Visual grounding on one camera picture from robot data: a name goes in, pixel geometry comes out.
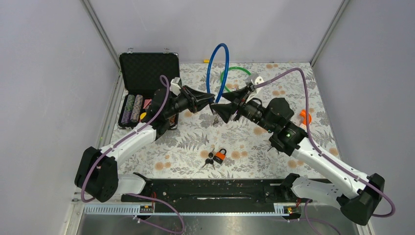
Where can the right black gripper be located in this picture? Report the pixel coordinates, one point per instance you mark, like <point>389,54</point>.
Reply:
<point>239,97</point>

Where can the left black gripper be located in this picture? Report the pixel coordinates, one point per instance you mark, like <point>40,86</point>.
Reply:
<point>193,96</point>

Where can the green cable lock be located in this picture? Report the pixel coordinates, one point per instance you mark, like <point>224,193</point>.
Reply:
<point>233,68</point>

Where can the orange black padlock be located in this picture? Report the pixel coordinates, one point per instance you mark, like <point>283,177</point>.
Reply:
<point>220,156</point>

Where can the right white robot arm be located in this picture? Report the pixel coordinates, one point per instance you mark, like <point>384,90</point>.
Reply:
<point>353,192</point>

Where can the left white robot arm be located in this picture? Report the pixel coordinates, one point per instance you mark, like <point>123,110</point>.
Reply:
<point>98,176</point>

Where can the floral table mat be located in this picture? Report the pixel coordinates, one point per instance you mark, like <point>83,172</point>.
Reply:
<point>181,153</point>

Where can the black poker chip case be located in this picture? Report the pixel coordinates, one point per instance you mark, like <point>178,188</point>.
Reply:
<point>141,73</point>

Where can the orange white blue toy block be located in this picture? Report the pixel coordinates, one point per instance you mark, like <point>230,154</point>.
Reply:
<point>305,118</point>

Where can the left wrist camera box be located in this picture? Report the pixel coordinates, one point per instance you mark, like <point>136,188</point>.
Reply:
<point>175,86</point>

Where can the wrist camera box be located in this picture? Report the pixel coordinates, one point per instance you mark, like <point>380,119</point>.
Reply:
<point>175,86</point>
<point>253,80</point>

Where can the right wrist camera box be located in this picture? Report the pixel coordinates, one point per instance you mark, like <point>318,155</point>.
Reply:
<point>253,80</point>

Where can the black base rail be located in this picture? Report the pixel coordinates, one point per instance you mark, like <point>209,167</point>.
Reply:
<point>220,195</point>

